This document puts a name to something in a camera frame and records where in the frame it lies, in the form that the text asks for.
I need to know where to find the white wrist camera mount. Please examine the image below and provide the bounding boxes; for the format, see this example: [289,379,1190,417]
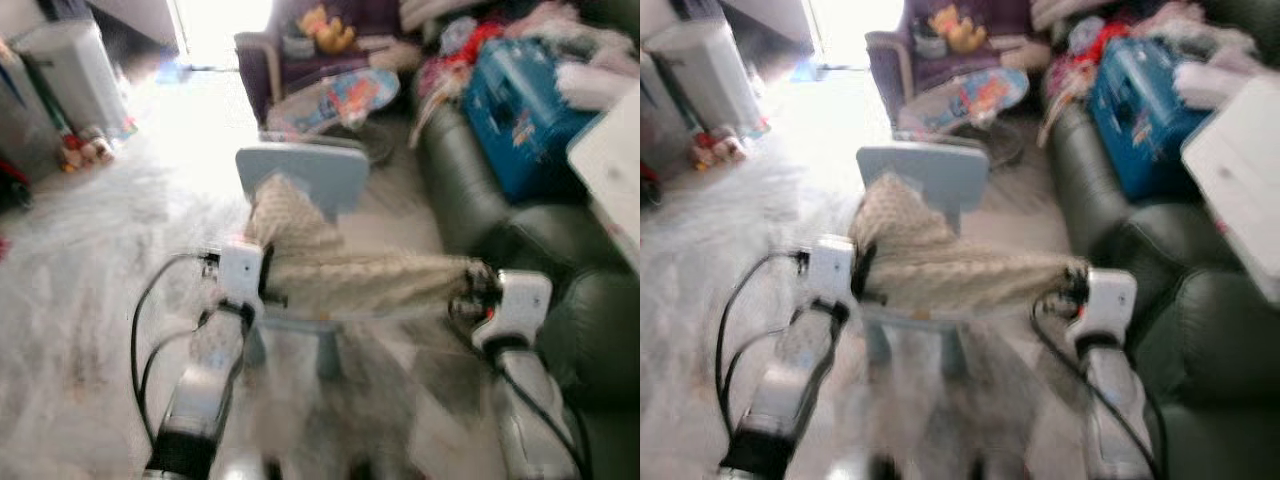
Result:
[218,240,266,306]
[475,270,553,346]
[808,235,857,301]
[1065,267,1138,346]

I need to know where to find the white flat board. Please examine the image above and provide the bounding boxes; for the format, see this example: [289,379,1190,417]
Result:
[567,85,641,271]
[1180,75,1280,306]

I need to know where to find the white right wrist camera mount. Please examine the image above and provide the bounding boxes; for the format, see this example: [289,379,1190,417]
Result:
[475,270,553,346]
[1065,267,1138,346]

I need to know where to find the yellow bear plush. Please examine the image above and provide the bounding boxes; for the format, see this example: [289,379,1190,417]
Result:
[927,3,986,56]
[298,3,356,56]

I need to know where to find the white air purifier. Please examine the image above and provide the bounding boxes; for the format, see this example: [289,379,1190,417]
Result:
[645,15,766,141]
[12,20,136,141]

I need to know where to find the purple armchair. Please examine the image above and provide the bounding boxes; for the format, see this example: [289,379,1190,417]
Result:
[235,0,421,121]
[865,0,1051,126]

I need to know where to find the blue hard suitcase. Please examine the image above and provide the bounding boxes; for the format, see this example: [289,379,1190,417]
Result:
[462,38,601,204]
[1085,38,1216,201]

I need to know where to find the bright red garment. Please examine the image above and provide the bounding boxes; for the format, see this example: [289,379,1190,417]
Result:
[1080,22,1136,66]
[455,22,506,66]

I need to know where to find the white cloth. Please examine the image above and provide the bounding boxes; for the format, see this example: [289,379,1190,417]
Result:
[1172,58,1256,109]
[555,60,626,111]

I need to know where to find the brown and red plush toy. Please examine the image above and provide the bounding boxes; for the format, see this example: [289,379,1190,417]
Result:
[58,125,116,171]
[690,130,749,169]

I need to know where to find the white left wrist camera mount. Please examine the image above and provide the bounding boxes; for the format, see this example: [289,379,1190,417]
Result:
[218,240,266,306]
[808,235,857,301]

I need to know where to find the white cushion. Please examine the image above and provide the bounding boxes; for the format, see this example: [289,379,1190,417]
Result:
[400,0,501,31]
[1030,0,1131,31]

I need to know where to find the beige dotted pillow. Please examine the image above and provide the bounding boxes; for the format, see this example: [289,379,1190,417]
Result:
[245,175,481,321]
[848,172,1086,316]

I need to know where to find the light blue child chair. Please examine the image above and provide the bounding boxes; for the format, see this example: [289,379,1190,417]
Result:
[856,143,986,381]
[235,142,372,383]

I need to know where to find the short black left arm cable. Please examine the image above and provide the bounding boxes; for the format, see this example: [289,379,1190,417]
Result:
[142,318,216,441]
[727,322,801,441]

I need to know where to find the printed baby bouncer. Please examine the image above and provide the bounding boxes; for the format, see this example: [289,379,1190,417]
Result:
[262,68,401,166]
[895,65,1031,166]

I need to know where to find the long black left arm cable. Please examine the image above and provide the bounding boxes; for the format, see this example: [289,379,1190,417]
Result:
[131,250,221,446]
[715,250,811,446]

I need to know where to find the grey mesh laundry basket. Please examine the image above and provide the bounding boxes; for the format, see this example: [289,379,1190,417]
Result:
[0,40,61,186]
[640,50,691,181]

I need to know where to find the dark green leather sofa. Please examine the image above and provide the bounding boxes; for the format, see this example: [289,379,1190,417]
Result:
[1040,95,1280,480]
[413,95,641,480]

